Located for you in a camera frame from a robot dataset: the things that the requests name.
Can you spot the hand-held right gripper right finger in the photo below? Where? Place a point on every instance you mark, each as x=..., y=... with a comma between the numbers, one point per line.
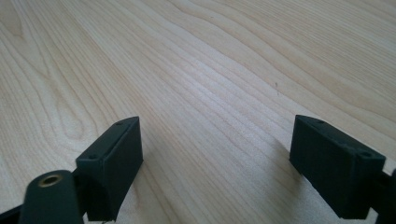
x=330, y=168

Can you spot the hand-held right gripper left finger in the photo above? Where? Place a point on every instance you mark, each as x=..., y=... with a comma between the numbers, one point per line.
x=116, y=174

